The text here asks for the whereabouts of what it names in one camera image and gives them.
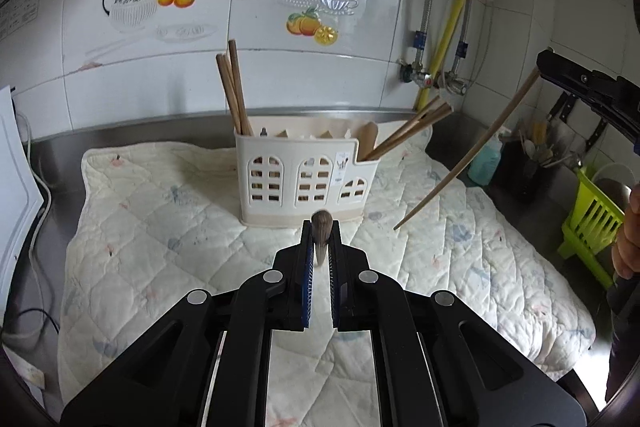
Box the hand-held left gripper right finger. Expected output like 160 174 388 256
327 218 587 427

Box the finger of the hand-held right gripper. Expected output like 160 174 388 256
542 71 640 130
536 49 640 100

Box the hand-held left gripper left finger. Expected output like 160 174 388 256
59 218 317 427

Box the wooden chopstick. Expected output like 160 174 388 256
215 53 244 136
393 68 542 232
311 209 333 268
228 39 252 136
371 104 454 160
369 99 448 159
367 94 442 158

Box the white plastic utensil holder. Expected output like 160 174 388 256
234 117 382 225

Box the wooden spatula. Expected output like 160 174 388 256
358 121 380 160

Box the person's right hand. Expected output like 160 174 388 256
612 184 640 280

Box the dark utensil holder with spoons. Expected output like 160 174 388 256
515 117 583 170

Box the metal bowl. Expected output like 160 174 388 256
592 163 638 212

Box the black utensil canister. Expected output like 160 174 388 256
502 139 566 202

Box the metal water valve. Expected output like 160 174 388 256
442 69 471 96

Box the green plastic dish rack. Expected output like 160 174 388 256
557 167 628 278

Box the teal soap pump bottle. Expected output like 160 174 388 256
467 132 503 188

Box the white quilted mat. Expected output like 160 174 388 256
57 122 597 427

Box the white appliance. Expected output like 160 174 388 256
0 84 46 278

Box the black handled knife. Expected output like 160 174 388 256
585 117 608 152
547 92 573 122

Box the yellow hose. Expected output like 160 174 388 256
416 0 488 110

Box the red-handled water valve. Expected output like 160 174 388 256
400 59 436 90

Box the black cable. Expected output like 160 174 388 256
0 307 61 343

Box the white power cable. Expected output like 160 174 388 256
17 109 55 268

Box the wall label sticker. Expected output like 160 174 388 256
0 0 43 40

